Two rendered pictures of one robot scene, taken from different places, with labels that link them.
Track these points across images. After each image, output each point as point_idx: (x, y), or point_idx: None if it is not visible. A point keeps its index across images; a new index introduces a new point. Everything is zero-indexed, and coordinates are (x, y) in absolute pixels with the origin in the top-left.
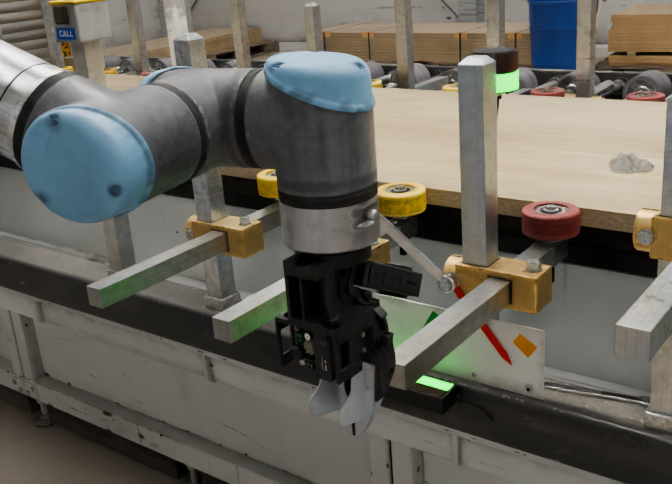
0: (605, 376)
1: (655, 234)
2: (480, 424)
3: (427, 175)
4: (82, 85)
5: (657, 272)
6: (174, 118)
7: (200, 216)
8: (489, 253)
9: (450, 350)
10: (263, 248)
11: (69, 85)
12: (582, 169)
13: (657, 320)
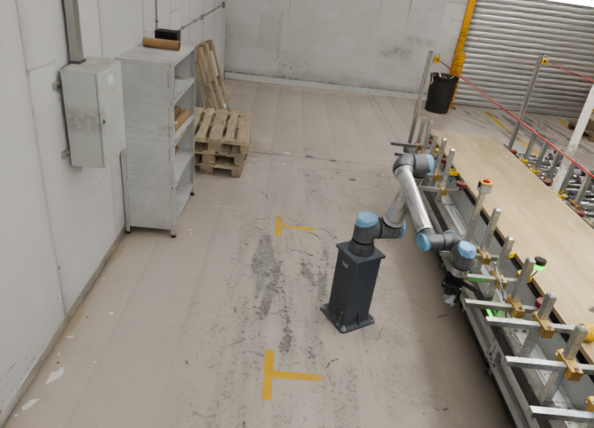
0: (543, 351)
1: (533, 317)
2: (495, 332)
3: (541, 275)
4: (430, 231)
5: None
6: (439, 242)
7: (480, 248)
8: (514, 299)
9: (483, 308)
10: (489, 264)
11: (428, 230)
12: (582, 301)
13: (491, 320)
